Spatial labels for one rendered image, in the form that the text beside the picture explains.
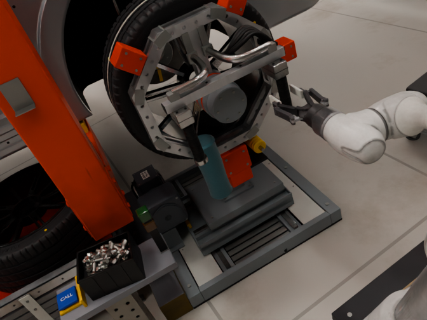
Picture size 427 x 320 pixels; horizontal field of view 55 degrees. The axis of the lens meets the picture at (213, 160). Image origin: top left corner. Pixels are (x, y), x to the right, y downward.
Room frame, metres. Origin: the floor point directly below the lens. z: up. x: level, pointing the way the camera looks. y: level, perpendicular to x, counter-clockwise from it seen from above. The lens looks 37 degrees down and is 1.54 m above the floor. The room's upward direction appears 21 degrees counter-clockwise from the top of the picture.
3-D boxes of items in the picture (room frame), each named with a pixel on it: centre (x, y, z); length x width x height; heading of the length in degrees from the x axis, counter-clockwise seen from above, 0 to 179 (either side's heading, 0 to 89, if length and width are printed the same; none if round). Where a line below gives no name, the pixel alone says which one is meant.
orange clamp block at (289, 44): (1.42, -0.38, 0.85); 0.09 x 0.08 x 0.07; 103
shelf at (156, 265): (1.02, 0.48, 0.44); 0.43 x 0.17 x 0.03; 103
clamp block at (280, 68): (1.18, -0.29, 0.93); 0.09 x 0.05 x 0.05; 13
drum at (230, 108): (1.27, -0.09, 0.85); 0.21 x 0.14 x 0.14; 13
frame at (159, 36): (1.34, -0.08, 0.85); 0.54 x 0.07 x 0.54; 103
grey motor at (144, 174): (1.56, 0.32, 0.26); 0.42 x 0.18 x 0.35; 13
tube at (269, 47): (1.25, -0.20, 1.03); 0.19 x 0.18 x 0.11; 13
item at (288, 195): (1.50, -0.01, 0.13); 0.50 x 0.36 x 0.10; 103
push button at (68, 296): (0.98, 0.65, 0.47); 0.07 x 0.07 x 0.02; 13
